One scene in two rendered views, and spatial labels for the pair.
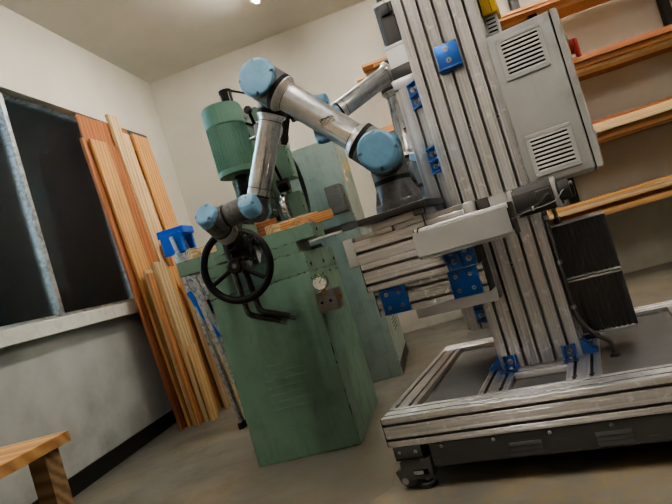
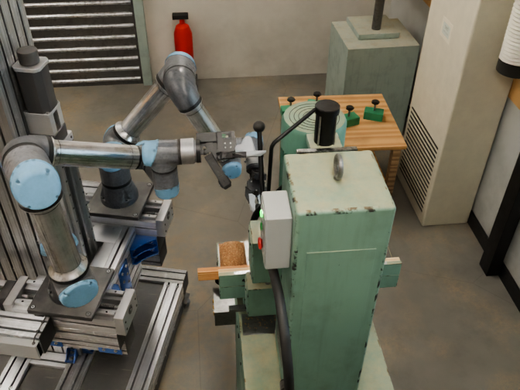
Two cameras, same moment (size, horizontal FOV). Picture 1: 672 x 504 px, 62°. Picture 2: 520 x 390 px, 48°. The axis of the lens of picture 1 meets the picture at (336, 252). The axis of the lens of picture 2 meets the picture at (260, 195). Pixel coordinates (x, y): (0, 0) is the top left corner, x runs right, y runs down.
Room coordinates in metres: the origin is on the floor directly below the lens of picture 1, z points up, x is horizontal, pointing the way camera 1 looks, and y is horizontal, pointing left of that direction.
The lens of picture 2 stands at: (3.62, -0.23, 2.33)
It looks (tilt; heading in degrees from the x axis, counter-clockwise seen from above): 40 degrees down; 163
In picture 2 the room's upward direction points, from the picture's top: 1 degrees clockwise
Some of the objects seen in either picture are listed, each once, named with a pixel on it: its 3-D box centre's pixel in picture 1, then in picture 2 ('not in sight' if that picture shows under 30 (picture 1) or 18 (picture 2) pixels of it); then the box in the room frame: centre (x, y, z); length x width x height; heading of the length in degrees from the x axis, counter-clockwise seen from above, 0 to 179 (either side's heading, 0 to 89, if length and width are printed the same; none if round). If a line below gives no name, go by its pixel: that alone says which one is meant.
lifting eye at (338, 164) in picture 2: not in sight; (338, 167); (2.69, 0.25, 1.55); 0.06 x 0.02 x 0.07; 169
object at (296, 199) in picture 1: (296, 205); (261, 293); (2.55, 0.12, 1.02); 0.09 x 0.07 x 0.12; 79
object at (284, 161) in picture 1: (284, 164); (265, 251); (2.58, 0.11, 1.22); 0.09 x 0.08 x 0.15; 169
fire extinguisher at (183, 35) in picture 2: not in sight; (184, 51); (-0.57, 0.44, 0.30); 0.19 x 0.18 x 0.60; 170
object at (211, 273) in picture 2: (274, 231); (278, 268); (2.39, 0.23, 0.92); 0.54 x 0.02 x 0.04; 79
